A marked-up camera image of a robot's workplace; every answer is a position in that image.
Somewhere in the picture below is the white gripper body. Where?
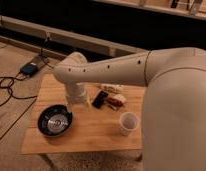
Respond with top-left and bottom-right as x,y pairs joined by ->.
65,83 -> 90,111

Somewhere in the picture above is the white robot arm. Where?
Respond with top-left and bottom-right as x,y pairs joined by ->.
54,47 -> 206,171

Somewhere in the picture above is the black ceramic bowl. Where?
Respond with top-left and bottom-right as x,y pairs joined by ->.
37,104 -> 73,137

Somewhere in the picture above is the black rectangular phone-like object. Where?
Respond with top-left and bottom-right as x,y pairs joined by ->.
92,91 -> 108,109

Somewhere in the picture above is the brown snack packet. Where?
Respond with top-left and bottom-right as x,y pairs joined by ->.
106,94 -> 126,107

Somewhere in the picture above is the wooden table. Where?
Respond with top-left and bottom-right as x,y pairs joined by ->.
21,74 -> 145,154

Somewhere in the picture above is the black power adapter box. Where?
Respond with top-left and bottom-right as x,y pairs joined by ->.
20,63 -> 38,77

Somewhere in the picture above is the clear plastic cup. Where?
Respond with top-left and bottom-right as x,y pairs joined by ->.
119,112 -> 140,136

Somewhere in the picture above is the black floor cable left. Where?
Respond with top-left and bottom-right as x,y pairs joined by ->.
0,54 -> 64,145

